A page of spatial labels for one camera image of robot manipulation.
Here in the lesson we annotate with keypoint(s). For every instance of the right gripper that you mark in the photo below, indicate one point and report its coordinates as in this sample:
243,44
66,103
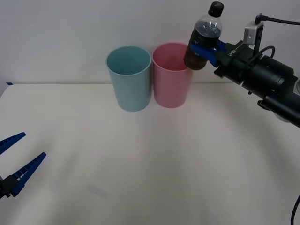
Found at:
234,63

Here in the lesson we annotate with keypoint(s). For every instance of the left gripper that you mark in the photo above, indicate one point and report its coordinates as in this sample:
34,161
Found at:
3,187

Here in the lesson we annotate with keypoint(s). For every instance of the dark drink bottle black cap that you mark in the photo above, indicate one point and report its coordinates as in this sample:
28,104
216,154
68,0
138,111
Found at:
206,30

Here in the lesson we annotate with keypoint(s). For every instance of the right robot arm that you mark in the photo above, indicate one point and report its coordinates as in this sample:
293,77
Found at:
276,77

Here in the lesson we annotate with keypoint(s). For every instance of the pink plastic bin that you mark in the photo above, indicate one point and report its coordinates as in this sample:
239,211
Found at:
170,86

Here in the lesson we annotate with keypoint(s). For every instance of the pale blue plastic bin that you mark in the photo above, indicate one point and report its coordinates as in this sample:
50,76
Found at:
131,86

